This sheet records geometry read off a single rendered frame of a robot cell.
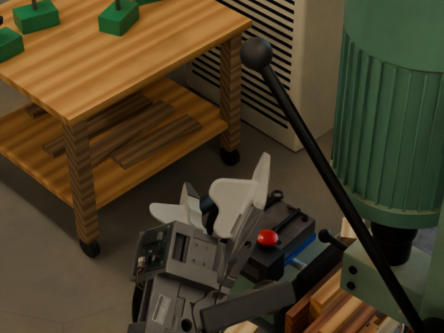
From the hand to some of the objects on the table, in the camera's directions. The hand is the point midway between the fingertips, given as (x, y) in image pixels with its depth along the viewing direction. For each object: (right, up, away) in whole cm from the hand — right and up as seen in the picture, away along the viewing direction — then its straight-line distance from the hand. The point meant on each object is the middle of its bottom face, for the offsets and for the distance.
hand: (230, 169), depth 101 cm
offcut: (+2, -25, +33) cm, 41 cm away
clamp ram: (+10, -18, +40) cm, 45 cm away
